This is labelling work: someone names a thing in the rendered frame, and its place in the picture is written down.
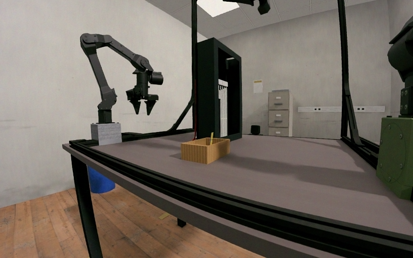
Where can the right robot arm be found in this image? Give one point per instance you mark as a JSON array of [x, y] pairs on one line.
[[89, 43]]

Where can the black rack frame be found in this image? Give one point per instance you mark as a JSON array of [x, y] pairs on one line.
[[211, 51]]

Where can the tan open box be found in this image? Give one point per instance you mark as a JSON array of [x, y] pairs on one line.
[[201, 151]]

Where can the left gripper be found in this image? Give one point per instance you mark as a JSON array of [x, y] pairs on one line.
[[264, 5]]

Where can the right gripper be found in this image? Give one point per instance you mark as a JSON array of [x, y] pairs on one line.
[[151, 99]]

